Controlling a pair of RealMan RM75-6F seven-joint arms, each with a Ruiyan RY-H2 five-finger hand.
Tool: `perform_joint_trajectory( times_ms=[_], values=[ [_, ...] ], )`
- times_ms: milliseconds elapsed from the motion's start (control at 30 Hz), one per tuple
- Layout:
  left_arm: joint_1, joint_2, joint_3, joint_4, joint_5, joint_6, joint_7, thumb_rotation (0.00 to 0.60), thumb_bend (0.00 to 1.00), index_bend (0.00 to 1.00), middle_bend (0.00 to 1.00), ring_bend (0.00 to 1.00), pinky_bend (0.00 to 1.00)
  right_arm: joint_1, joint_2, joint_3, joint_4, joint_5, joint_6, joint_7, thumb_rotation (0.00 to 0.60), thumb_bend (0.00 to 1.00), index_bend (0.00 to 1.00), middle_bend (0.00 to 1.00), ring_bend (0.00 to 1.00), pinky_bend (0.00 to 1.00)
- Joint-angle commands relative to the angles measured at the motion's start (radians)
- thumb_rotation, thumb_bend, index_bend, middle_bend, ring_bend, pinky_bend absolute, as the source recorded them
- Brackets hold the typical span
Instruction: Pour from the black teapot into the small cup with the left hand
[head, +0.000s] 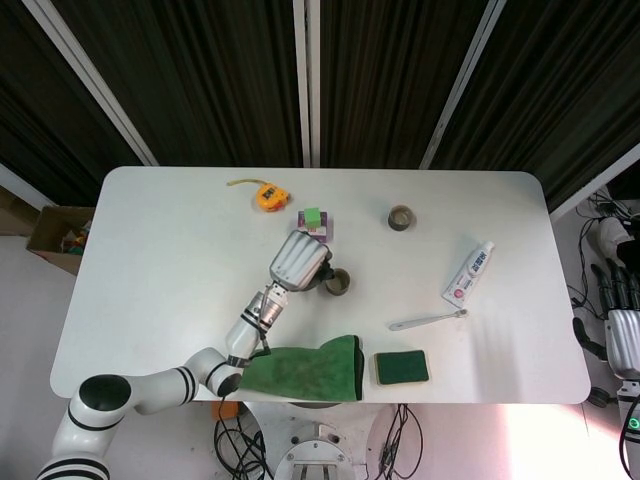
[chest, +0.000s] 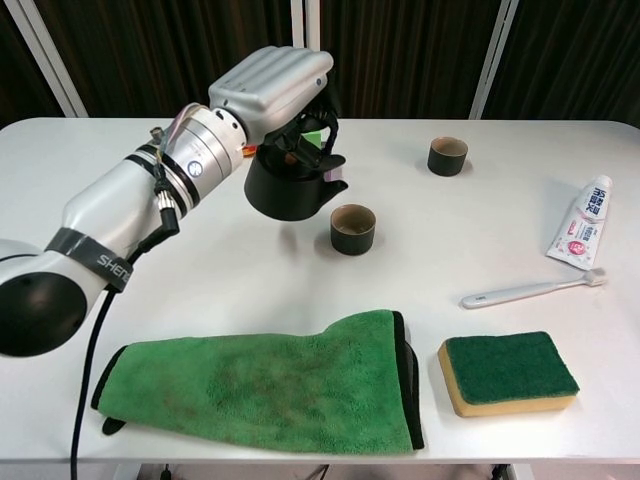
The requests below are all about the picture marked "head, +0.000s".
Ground white plastic device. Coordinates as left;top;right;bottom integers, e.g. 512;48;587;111
597;217;634;257

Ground white toothbrush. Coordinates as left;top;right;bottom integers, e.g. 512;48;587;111
389;308;470;332

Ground orange tape measure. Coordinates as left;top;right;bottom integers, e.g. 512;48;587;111
225;178;291;213

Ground small orange box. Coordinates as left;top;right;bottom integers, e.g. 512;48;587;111
210;399;242;424

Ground black cable bundle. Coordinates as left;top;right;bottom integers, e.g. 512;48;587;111
378;403;426;480
213;394;277;480

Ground green yellow sponge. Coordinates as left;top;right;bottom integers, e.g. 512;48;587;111
371;350;431;386

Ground empty dark cup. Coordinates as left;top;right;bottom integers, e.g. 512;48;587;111
387;203;418;232

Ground brown cup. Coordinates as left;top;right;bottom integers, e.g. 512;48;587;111
324;268;353;297

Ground black curtain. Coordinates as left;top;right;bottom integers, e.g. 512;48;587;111
430;0;640;211
0;0;146;207
52;0;305;168
318;0;494;170

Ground green microfibre cloth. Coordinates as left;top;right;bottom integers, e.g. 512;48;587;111
238;334;365;403

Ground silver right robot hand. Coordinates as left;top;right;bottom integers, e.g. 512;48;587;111
572;253;640;381

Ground white toothpaste tube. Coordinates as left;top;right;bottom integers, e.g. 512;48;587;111
441;240;496;307

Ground cardboard box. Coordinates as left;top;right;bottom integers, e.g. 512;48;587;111
25;205;95;275

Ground purple box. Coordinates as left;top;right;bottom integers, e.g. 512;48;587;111
294;210;335;246

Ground white partition post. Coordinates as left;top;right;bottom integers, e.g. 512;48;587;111
292;0;322;169
418;0;511;171
0;162;41;202
549;149;640;222
19;0;161;167

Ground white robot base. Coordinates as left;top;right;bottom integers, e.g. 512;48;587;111
244;401;396;480

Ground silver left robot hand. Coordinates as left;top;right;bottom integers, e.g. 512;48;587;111
268;230;335;293

